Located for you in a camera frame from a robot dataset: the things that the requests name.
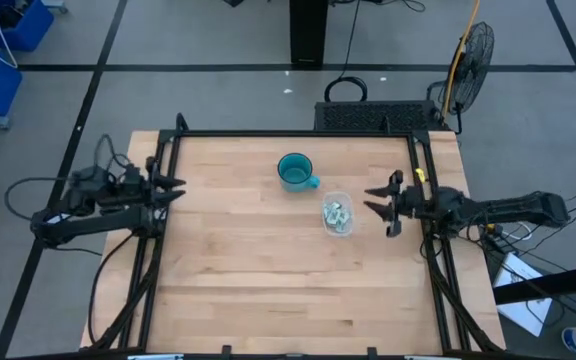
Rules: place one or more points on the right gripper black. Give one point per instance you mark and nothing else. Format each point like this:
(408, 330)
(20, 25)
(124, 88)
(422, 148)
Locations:
(410, 202)

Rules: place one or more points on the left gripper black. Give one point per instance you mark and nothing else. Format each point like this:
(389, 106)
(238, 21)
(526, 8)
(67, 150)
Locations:
(140, 185)

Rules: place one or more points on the green white stevia packet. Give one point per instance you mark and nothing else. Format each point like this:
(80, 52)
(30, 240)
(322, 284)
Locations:
(338, 226)
(328, 214)
(335, 205)

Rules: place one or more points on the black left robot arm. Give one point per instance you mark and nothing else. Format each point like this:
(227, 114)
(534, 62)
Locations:
(93, 225)

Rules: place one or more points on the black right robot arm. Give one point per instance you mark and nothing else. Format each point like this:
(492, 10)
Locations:
(508, 207)

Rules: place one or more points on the yellow tag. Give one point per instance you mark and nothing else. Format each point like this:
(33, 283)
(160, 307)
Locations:
(420, 175)

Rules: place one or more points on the clear plastic container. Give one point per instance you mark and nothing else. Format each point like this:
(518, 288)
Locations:
(338, 196)

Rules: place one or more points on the black perforated computer case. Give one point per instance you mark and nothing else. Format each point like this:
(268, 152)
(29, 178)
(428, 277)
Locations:
(368, 116)

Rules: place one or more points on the teal mug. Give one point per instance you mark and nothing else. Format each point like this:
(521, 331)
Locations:
(295, 174)

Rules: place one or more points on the black floor fan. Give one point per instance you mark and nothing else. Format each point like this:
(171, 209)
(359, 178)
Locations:
(470, 65)

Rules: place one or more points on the silver clamp plate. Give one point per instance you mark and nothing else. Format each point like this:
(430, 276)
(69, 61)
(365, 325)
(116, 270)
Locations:
(155, 357)
(433, 357)

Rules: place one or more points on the white paper sheet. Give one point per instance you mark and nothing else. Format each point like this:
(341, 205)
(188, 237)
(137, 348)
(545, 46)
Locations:
(523, 310)

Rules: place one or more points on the black column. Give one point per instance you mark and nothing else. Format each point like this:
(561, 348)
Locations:
(308, 30)

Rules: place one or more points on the black metal bar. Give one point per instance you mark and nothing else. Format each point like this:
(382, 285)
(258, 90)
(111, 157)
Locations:
(553, 284)

